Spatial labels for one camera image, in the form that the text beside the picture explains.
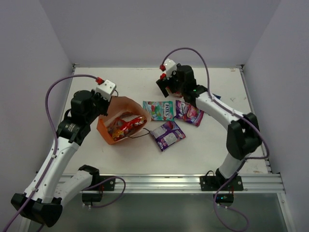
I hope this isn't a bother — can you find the aluminium table rail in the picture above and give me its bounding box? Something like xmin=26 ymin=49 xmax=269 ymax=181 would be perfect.
xmin=57 ymin=174 xmax=285 ymax=194

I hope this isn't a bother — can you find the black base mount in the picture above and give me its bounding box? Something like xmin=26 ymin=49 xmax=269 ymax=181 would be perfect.
xmin=82 ymin=175 xmax=115 ymax=205
xmin=199 ymin=169 xmax=244 ymax=206

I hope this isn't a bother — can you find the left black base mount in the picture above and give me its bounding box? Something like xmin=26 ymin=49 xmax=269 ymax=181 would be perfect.
xmin=82 ymin=175 xmax=115 ymax=205

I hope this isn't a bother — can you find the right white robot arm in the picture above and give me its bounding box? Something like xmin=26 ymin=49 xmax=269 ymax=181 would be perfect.
xmin=156 ymin=61 xmax=262 ymax=190

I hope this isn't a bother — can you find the red snack packet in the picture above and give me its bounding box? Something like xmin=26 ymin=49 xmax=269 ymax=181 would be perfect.
xmin=107 ymin=112 xmax=147 ymax=141

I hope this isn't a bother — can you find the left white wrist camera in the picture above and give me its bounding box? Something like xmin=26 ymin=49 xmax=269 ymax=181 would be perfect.
xmin=95 ymin=77 xmax=116 ymax=101

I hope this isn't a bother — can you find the green wafer packet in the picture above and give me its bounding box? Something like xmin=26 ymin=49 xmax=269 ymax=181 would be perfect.
xmin=143 ymin=101 xmax=174 ymax=121

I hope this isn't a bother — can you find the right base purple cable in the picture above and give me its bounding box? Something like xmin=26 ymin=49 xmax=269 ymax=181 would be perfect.
xmin=213 ymin=186 xmax=249 ymax=232

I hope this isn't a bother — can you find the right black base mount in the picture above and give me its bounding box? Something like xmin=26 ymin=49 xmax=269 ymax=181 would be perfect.
xmin=199 ymin=169 xmax=244 ymax=206

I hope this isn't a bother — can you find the purple white snack packet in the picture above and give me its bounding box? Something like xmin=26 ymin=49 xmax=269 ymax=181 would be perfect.
xmin=150 ymin=121 xmax=186 ymax=152

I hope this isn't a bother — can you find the purple Fox's candy bag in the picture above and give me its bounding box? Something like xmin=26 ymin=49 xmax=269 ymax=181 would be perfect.
xmin=174 ymin=100 xmax=204 ymax=127

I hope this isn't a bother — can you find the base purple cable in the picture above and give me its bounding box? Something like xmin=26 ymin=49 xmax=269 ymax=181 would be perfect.
xmin=83 ymin=177 xmax=126 ymax=209
xmin=213 ymin=186 xmax=249 ymax=232

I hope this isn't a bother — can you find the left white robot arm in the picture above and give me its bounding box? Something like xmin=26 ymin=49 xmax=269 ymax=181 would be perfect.
xmin=11 ymin=87 xmax=114 ymax=227

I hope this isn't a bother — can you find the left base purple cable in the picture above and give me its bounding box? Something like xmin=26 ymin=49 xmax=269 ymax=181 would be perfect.
xmin=83 ymin=177 xmax=126 ymax=209

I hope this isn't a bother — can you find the orange paper bag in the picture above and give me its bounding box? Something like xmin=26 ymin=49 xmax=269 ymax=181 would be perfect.
xmin=97 ymin=96 xmax=151 ymax=145

